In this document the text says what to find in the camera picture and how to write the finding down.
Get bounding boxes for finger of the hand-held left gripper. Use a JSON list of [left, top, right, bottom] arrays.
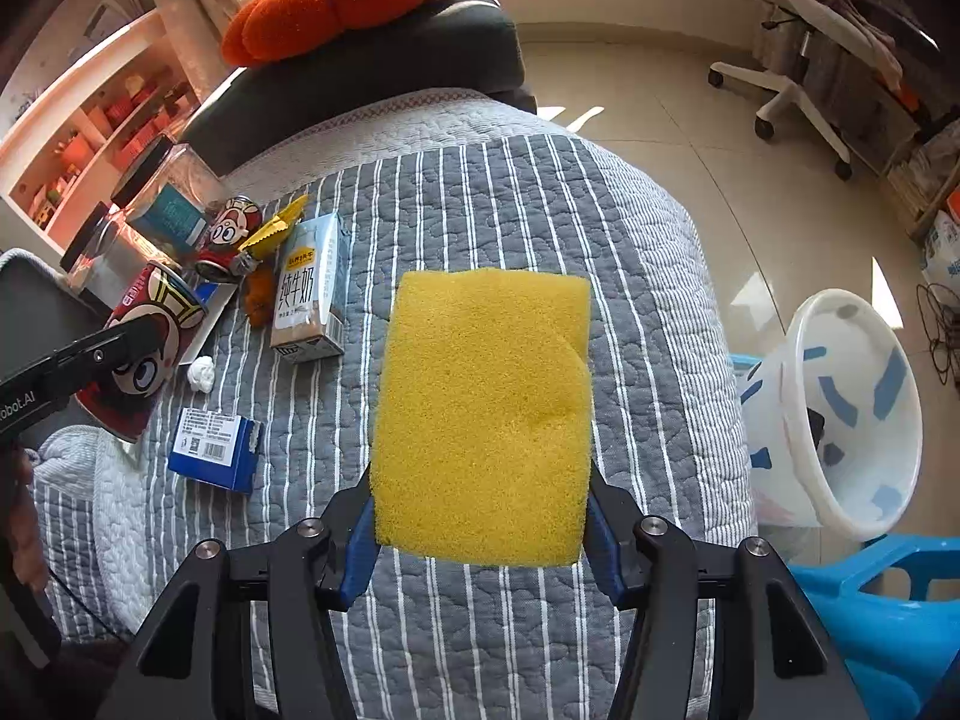
[[52, 317, 156, 387]]

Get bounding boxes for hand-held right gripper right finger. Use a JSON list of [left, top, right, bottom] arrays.
[[585, 461, 856, 720]]

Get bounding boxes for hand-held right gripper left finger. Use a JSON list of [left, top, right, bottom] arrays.
[[116, 465, 383, 720]]

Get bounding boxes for large red cartoon can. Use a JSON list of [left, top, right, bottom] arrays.
[[75, 261, 209, 442]]

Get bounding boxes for blue cardboard box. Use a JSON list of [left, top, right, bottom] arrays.
[[168, 406, 265, 494]]

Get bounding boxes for orange peel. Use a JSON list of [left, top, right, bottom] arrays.
[[241, 270, 277, 328]]

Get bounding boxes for yellow sponge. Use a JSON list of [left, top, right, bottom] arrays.
[[371, 268, 595, 567]]

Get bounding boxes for yellow wrapper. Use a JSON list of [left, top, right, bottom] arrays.
[[238, 195, 310, 260]]

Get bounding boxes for milk carton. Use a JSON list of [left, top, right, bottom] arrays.
[[270, 211, 348, 365]]

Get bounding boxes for white plastic bin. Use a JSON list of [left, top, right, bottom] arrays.
[[739, 289, 923, 542]]

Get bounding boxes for person's left hand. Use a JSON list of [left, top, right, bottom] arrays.
[[0, 441, 40, 602]]

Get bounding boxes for plastic jar with nuts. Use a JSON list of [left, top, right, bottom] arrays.
[[60, 202, 182, 302]]

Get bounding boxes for plastic jar with teal label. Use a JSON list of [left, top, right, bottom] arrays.
[[111, 133, 235, 263]]

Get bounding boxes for small red cartoon can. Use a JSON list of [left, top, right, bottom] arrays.
[[196, 196, 263, 284]]

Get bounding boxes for row of orange storage boxes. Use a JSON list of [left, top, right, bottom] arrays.
[[30, 75, 197, 226]]

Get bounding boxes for white shelf unit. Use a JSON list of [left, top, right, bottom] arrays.
[[0, 7, 242, 256]]

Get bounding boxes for blue plastic stool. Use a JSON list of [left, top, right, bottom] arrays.
[[787, 532, 960, 720]]

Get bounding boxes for grey striped quilt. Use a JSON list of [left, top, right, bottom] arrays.
[[30, 86, 760, 720]]

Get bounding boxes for orange pumpkin cushion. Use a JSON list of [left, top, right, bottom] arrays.
[[220, 0, 470, 67]]

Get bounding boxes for dark grey sofa cushion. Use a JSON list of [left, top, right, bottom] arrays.
[[180, 0, 538, 175]]

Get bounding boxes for white printed bag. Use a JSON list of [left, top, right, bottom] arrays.
[[921, 210, 960, 287]]

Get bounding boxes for white office chair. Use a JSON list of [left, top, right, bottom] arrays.
[[709, 0, 940, 182]]

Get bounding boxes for clothes draped over chair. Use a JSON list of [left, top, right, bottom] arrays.
[[750, 0, 910, 85]]

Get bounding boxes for black cables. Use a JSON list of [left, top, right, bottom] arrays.
[[916, 281, 960, 385]]

